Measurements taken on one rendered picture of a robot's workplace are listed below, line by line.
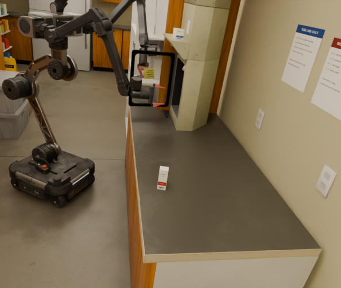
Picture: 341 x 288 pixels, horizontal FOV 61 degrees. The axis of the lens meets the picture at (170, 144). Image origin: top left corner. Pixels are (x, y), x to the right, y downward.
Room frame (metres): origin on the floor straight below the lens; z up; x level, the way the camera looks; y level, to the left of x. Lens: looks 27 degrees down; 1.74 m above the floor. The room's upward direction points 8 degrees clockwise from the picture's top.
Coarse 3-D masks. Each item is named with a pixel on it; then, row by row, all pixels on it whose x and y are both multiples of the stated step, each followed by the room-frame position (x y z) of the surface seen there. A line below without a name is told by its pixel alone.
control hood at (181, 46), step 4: (164, 36) 2.06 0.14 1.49; (168, 36) 1.95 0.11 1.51; (172, 36) 1.97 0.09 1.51; (168, 40) 1.86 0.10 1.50; (172, 40) 1.79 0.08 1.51; (176, 40) 1.82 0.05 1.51; (180, 40) 1.84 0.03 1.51; (184, 40) 1.87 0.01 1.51; (172, 44) 1.78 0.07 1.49; (176, 44) 1.78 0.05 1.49; (180, 44) 1.79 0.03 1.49; (184, 44) 1.79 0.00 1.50; (188, 44) 1.80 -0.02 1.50; (176, 48) 1.78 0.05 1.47; (180, 48) 1.79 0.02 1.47; (184, 48) 1.79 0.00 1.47; (188, 48) 1.80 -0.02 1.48; (180, 52) 1.79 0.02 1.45; (184, 52) 1.79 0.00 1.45; (180, 56) 1.84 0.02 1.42; (184, 56) 1.79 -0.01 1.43
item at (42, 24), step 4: (32, 20) 1.87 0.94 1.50; (36, 20) 1.90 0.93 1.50; (40, 20) 1.92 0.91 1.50; (44, 20) 1.95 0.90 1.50; (36, 24) 1.88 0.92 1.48; (40, 24) 1.87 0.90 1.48; (44, 24) 1.89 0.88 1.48; (36, 28) 1.87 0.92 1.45; (40, 28) 1.87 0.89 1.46; (44, 28) 1.86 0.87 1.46; (36, 32) 1.88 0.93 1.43; (40, 32) 1.87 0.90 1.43; (44, 32) 1.86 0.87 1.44; (36, 36) 1.88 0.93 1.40; (40, 36) 1.91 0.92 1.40
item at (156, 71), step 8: (136, 56) 2.00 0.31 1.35; (144, 56) 2.02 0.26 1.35; (152, 56) 2.04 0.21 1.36; (160, 56) 2.06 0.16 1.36; (168, 56) 2.08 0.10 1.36; (136, 64) 2.00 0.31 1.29; (144, 64) 2.02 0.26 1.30; (152, 64) 2.04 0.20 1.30; (160, 64) 2.06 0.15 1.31; (168, 64) 2.08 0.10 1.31; (136, 72) 2.01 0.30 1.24; (144, 72) 2.02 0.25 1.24; (152, 72) 2.04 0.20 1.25; (160, 72) 2.06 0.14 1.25; (168, 72) 2.08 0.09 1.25; (144, 80) 2.03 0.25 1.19; (152, 80) 2.05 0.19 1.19; (160, 80) 2.07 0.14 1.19; (168, 80) 2.09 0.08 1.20; (144, 88) 2.03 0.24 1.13; (160, 88) 2.07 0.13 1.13; (160, 96) 2.07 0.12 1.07; (128, 104) 1.99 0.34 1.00
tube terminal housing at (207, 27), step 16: (192, 16) 1.83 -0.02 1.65; (208, 16) 1.82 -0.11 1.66; (224, 16) 1.95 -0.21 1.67; (192, 32) 1.80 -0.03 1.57; (208, 32) 1.82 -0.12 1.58; (224, 32) 1.99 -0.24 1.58; (192, 48) 1.80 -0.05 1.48; (208, 48) 1.84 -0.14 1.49; (176, 64) 2.09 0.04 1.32; (192, 64) 1.81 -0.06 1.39; (208, 64) 1.87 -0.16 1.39; (192, 80) 1.81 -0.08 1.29; (208, 80) 1.91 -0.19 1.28; (192, 96) 1.82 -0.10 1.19; (208, 96) 1.95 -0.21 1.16; (192, 112) 1.82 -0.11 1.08; (208, 112) 1.99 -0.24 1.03; (176, 128) 1.81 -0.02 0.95; (192, 128) 1.82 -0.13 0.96
